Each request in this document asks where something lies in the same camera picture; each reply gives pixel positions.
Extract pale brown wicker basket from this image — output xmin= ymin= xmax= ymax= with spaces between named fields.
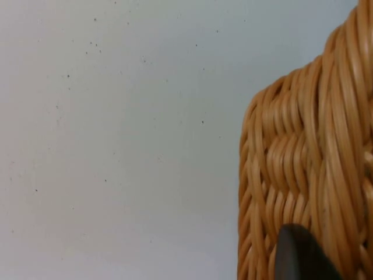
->
xmin=237 ymin=0 xmax=373 ymax=280

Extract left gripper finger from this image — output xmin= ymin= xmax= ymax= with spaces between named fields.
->
xmin=273 ymin=223 xmax=343 ymax=280

